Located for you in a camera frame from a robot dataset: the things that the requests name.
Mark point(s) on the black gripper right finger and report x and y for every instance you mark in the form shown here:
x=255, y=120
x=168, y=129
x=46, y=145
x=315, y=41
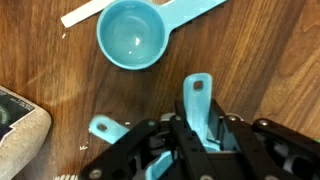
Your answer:
x=283, y=153

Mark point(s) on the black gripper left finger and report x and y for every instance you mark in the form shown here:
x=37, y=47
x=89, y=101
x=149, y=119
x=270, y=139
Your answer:
x=150, y=156

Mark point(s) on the big blue measuring spoon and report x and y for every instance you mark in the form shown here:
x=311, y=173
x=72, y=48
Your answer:
x=108, y=129

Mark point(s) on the small blue measuring spoon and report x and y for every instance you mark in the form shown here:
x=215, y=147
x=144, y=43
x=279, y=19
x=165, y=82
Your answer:
x=197, y=106

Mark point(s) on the medium blue measuring spoon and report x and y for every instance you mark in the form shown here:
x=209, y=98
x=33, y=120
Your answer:
x=130, y=33

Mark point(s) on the white plastic spoon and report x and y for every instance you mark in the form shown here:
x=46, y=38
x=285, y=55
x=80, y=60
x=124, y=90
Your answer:
x=83, y=13

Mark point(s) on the blue patterned white plate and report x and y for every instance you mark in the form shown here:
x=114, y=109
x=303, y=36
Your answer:
x=66, y=177

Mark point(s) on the glass jar of rice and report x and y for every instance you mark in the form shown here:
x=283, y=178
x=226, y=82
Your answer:
x=26, y=140

